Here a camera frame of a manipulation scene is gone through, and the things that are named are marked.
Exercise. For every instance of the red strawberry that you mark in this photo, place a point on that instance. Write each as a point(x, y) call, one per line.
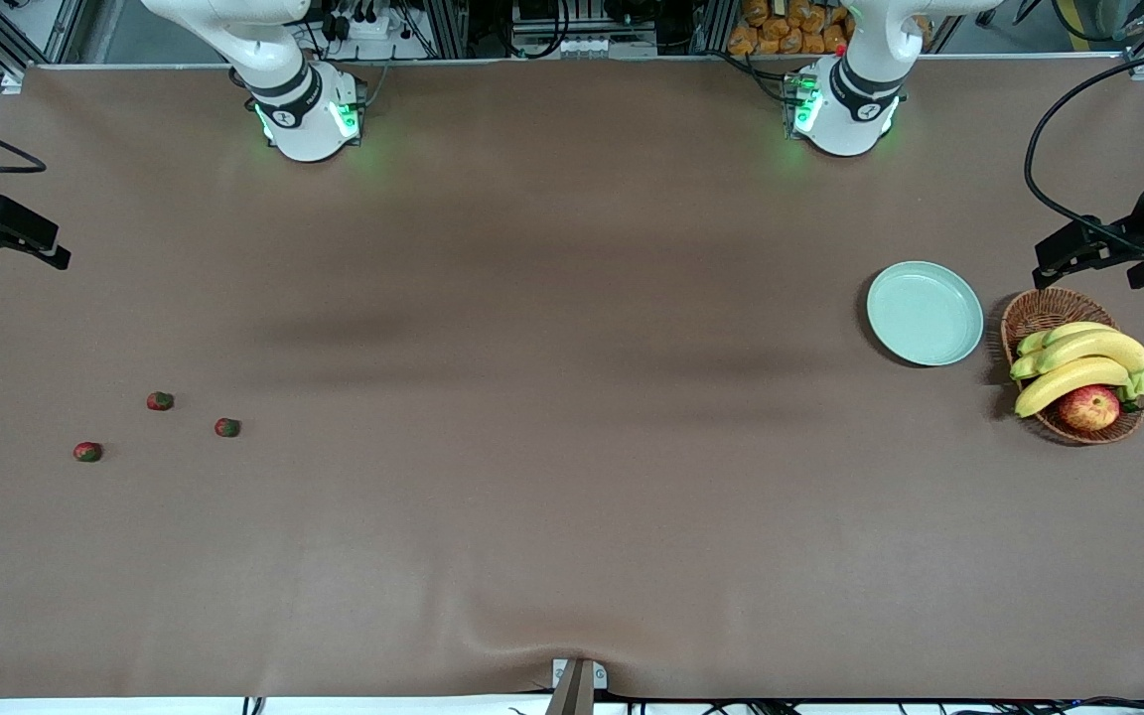
point(227, 427)
point(160, 401)
point(87, 452)

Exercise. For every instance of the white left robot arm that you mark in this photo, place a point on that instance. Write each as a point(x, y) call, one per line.
point(850, 119)

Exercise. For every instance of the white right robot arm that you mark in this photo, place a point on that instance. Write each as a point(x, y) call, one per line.
point(304, 129)

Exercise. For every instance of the light green round plate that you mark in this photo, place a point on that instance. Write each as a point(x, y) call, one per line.
point(925, 313)

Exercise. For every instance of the brown wicker basket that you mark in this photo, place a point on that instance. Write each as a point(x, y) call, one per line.
point(1039, 313)

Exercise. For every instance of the small greenish yellow banana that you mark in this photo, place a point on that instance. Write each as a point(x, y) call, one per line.
point(1059, 335)

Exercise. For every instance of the large yellow banana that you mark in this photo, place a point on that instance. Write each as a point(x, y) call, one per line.
point(1098, 346)
point(1069, 379)

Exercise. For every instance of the red yellow apple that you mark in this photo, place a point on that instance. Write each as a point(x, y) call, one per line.
point(1088, 407)

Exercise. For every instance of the pile of orange round items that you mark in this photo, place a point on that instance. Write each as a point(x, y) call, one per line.
point(790, 25)

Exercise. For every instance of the white power strip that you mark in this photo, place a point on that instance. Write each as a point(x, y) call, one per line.
point(363, 22)

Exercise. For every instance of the brown table mat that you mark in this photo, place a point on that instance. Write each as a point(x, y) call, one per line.
point(572, 298)

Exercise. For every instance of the white terminal strip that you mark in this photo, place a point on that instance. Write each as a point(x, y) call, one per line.
point(587, 46)

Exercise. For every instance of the aluminium profile post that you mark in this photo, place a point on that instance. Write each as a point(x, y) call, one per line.
point(709, 25)
point(443, 25)

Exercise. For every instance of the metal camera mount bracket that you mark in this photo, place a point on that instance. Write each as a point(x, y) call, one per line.
point(577, 685)

